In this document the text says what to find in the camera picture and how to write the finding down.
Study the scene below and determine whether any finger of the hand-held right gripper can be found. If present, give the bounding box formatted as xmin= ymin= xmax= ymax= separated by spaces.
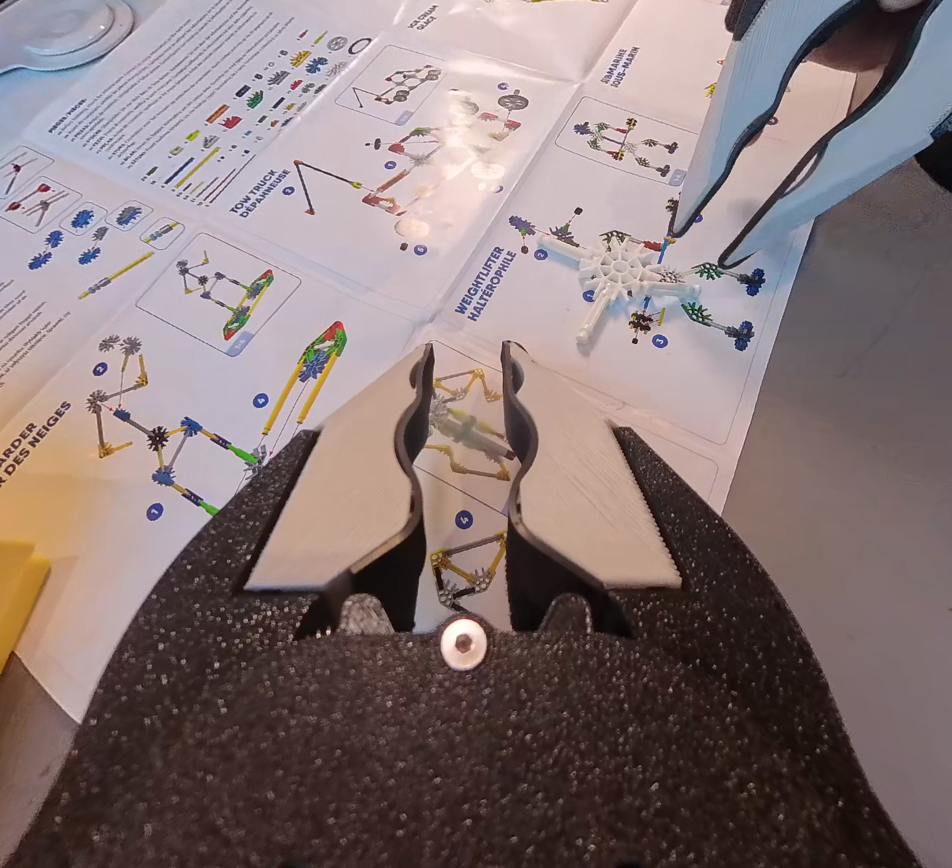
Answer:
xmin=716 ymin=0 xmax=952 ymax=270
xmin=665 ymin=0 xmax=907 ymax=240

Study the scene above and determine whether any white instruction sheet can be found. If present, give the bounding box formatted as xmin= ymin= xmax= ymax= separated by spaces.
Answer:
xmin=0 ymin=0 xmax=856 ymax=724

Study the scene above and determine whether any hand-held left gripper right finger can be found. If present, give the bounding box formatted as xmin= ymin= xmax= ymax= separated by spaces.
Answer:
xmin=500 ymin=340 xmax=683 ymax=637

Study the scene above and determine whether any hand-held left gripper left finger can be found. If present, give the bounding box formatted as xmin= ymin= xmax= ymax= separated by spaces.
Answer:
xmin=241 ymin=342 xmax=437 ymax=634

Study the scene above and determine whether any yellow plastic bin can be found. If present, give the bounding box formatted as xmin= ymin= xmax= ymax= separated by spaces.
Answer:
xmin=0 ymin=539 xmax=52 ymax=676

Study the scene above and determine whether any white snowflake connector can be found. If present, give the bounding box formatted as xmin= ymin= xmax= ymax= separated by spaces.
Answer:
xmin=579 ymin=237 xmax=659 ymax=298

